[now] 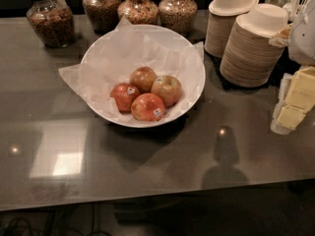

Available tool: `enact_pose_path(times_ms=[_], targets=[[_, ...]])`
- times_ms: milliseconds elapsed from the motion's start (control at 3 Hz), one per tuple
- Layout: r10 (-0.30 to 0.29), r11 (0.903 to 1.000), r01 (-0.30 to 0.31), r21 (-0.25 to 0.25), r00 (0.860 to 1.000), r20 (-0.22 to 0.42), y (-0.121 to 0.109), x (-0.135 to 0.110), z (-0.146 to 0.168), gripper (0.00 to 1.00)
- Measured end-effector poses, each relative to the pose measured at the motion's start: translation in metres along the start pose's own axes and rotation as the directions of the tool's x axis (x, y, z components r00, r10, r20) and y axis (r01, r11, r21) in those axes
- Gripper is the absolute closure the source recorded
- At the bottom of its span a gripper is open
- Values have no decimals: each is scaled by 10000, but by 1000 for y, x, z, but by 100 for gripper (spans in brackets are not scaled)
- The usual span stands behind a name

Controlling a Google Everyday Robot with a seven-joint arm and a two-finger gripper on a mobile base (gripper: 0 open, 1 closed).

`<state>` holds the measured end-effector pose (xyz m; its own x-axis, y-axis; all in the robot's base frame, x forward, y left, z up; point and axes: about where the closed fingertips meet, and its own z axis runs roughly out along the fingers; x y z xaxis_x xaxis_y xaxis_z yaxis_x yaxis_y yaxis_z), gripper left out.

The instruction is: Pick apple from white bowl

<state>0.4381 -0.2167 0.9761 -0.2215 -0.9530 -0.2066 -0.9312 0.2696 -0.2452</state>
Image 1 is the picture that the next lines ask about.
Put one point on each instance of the back stack paper bowls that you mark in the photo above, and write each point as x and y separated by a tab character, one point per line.
222	15

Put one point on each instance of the left red apple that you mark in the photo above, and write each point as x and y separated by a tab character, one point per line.
124	94

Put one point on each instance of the white paper liner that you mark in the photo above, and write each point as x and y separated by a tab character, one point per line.
108	69

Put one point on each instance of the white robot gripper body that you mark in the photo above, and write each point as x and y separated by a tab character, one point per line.
303	41

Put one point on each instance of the glass cereal jar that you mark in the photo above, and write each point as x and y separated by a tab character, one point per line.
139	12
52	21
178	15
102	14

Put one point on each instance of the white bowl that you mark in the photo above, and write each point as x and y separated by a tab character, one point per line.
108	43

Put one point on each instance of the red apple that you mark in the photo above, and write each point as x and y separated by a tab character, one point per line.
148	107
124	94
143	78

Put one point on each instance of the back red apple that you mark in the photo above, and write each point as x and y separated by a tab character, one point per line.
143	78

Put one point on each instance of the red-green apple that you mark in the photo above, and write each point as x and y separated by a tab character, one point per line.
168	88

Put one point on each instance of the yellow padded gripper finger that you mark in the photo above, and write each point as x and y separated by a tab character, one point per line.
281	38
296	99

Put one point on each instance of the left glass cereal jar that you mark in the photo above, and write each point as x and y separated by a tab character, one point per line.
52	21

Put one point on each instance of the front red apple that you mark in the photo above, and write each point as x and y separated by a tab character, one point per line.
148	107

